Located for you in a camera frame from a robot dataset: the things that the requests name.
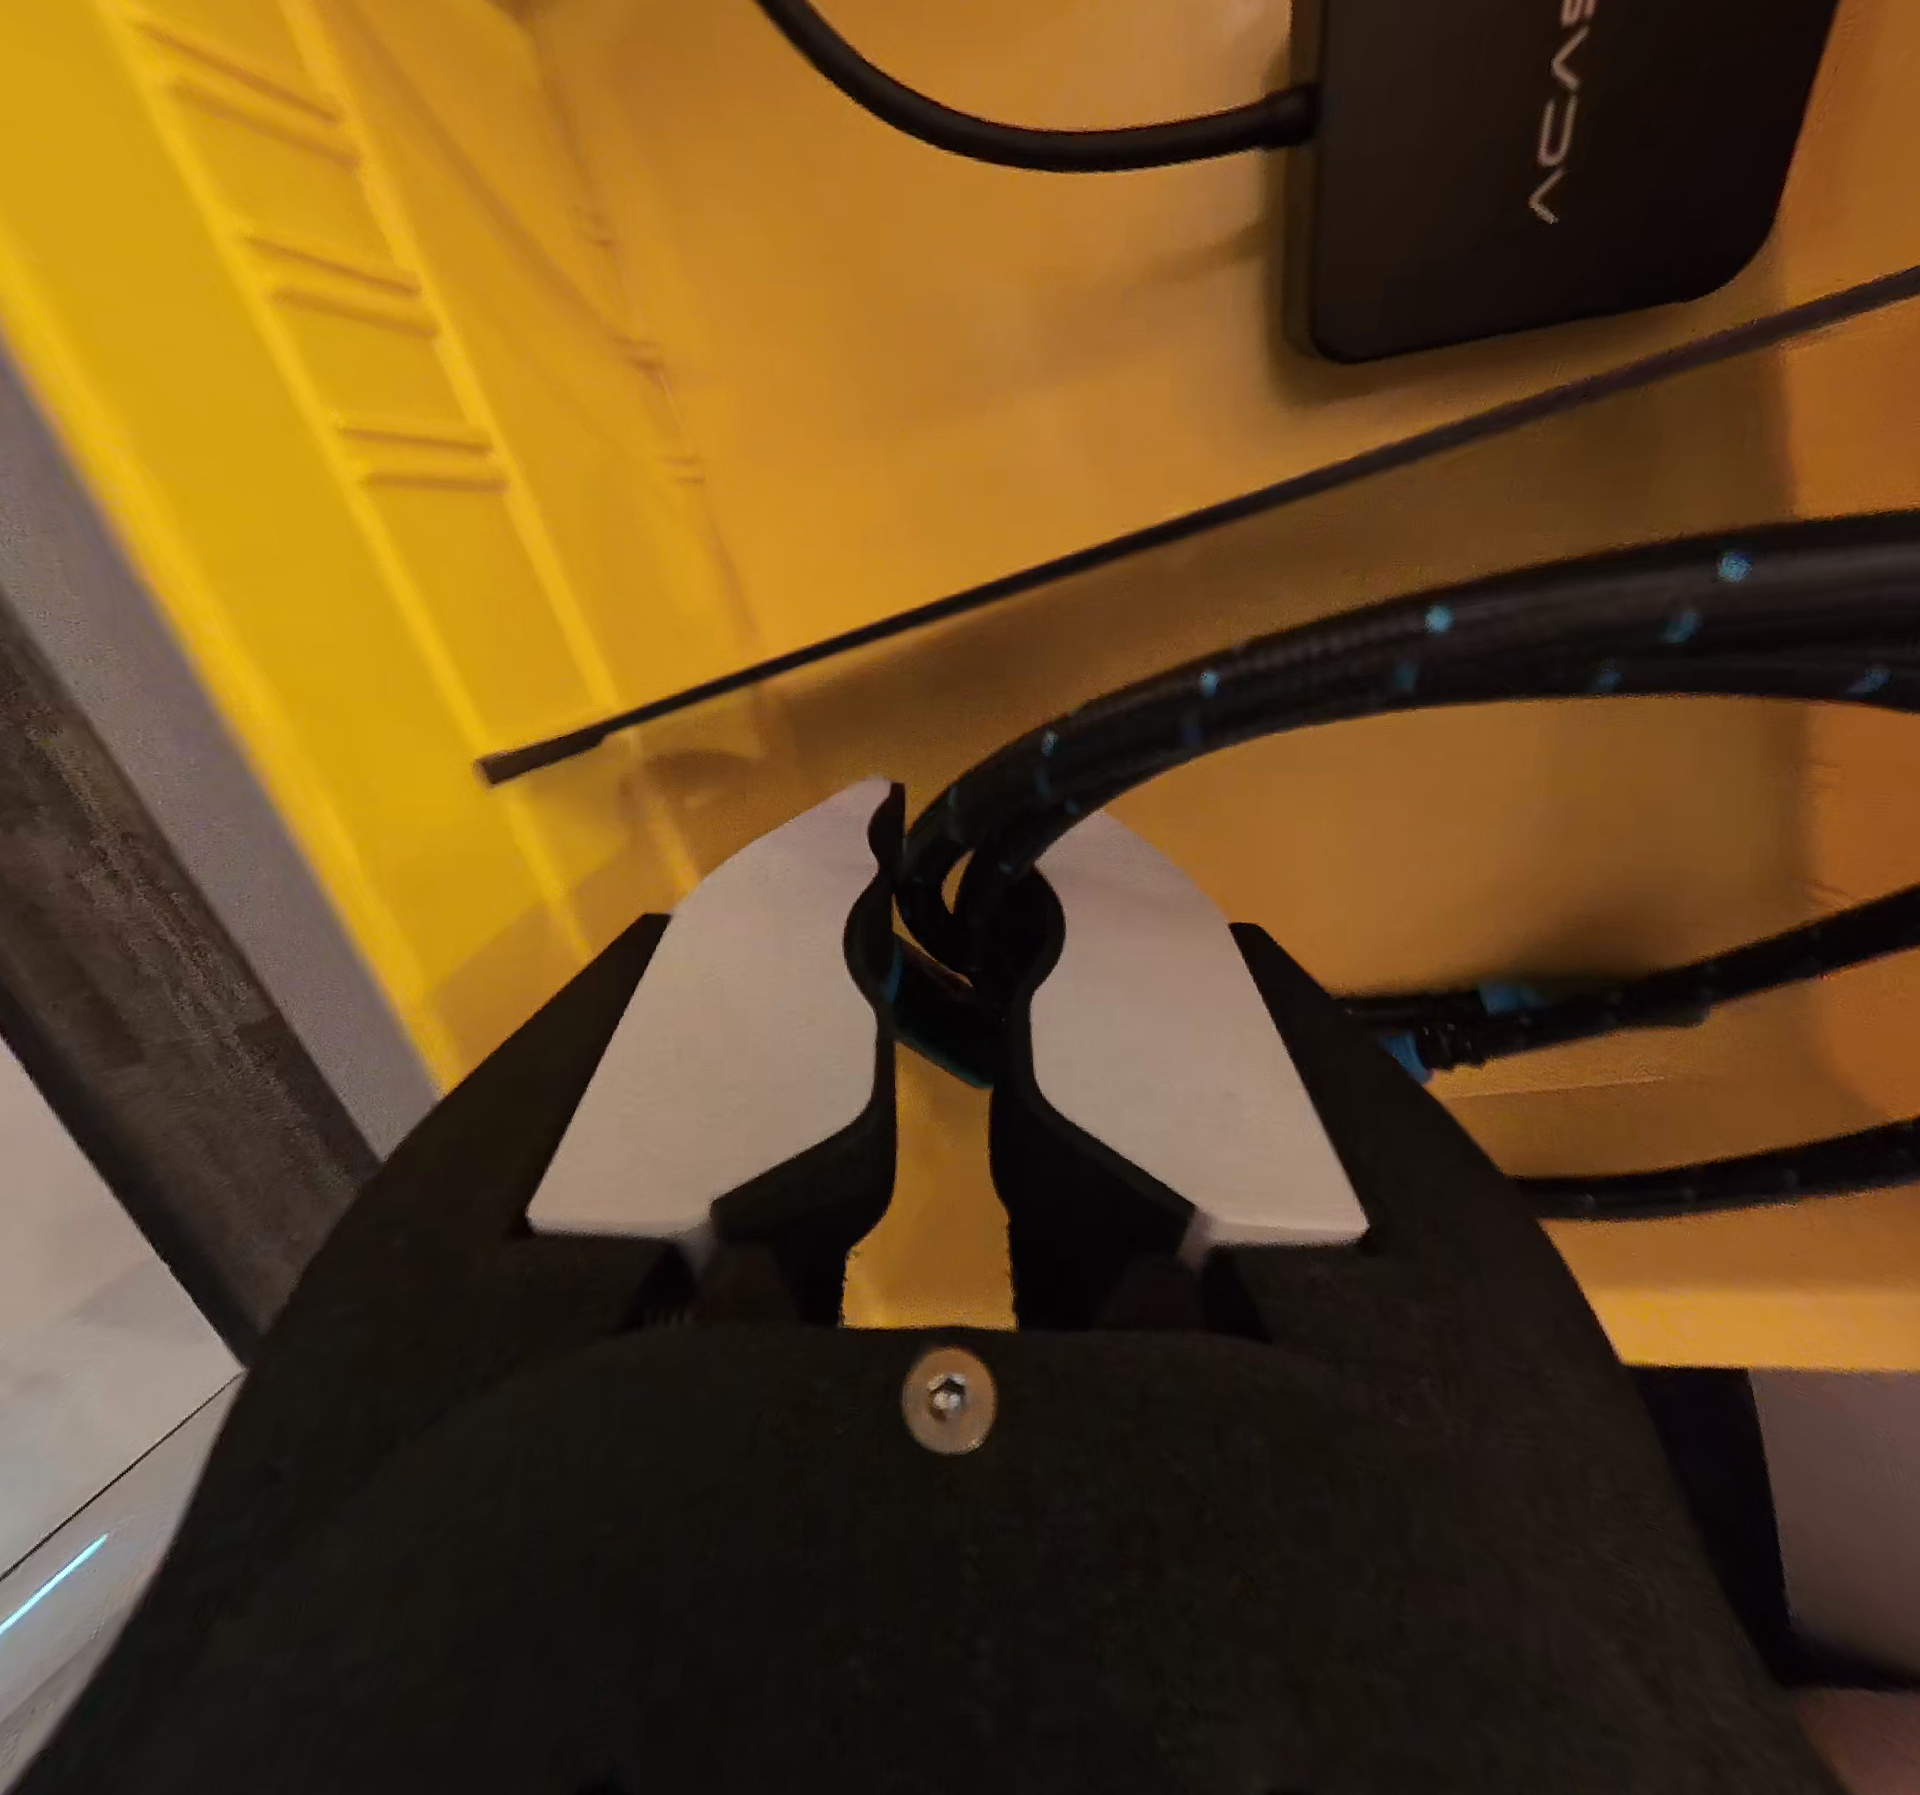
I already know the yellow plastic bin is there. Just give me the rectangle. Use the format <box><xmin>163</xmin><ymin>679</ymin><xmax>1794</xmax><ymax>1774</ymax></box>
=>
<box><xmin>0</xmin><ymin>0</ymin><xmax>1920</xmax><ymax>1376</ymax></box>

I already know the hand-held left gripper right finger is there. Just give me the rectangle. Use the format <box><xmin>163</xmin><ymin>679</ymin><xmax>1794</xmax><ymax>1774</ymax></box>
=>
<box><xmin>988</xmin><ymin>812</ymin><xmax>1374</xmax><ymax>1329</ymax></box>

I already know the black braided hdmi cable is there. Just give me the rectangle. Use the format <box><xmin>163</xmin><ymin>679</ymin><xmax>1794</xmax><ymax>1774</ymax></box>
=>
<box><xmin>891</xmin><ymin>510</ymin><xmax>1920</xmax><ymax>1221</ymax></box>

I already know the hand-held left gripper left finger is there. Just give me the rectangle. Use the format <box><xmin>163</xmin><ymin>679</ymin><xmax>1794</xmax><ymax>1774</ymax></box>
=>
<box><xmin>526</xmin><ymin>775</ymin><xmax>909</xmax><ymax>1329</ymax></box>

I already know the white tray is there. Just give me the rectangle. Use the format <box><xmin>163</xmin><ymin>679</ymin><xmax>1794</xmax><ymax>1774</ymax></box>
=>
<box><xmin>1747</xmin><ymin>1367</ymin><xmax>1920</xmax><ymax>1685</ymax></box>

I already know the black adapter hub with cable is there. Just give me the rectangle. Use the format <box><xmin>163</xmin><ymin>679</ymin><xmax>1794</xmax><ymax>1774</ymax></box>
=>
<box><xmin>675</xmin><ymin>0</ymin><xmax>1876</xmax><ymax>363</ymax></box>

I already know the thin black strip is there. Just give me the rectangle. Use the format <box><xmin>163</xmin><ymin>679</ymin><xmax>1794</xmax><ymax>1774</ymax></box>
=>
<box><xmin>478</xmin><ymin>267</ymin><xmax>1920</xmax><ymax>787</ymax></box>

